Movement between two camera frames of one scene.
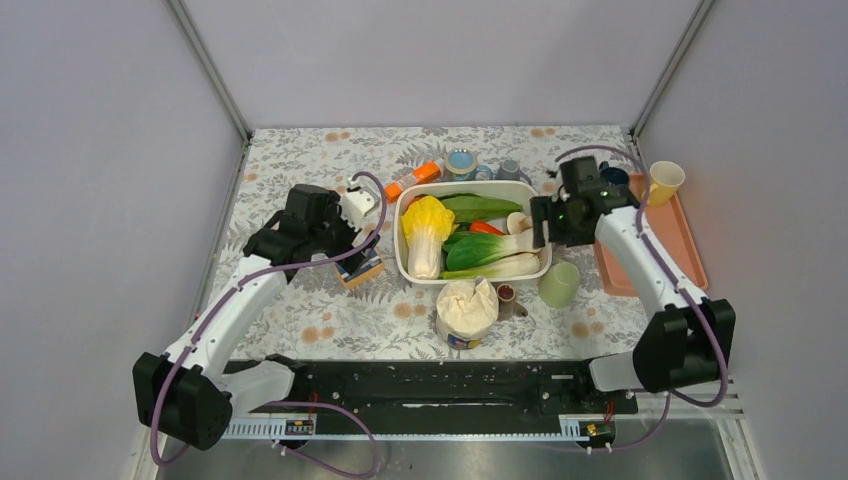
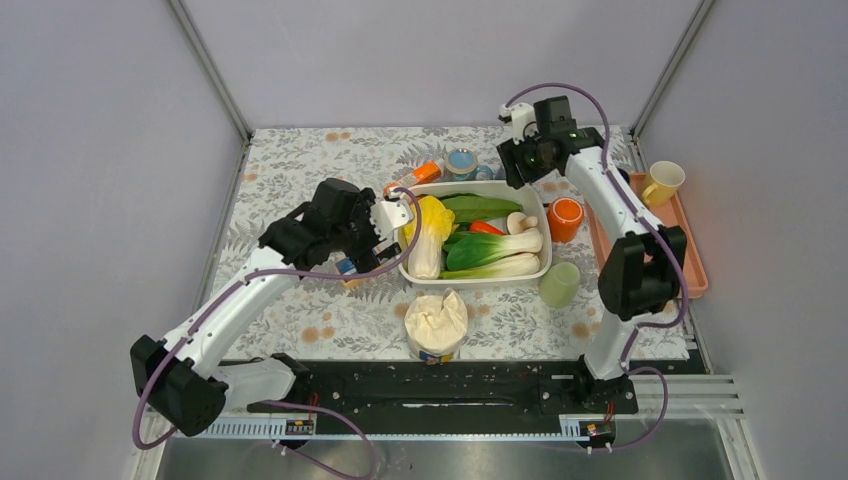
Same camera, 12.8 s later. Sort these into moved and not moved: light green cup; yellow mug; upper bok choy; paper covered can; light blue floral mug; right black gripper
Moved: right black gripper; paper covered can
Not moved: yellow mug; light blue floral mug; upper bok choy; light green cup
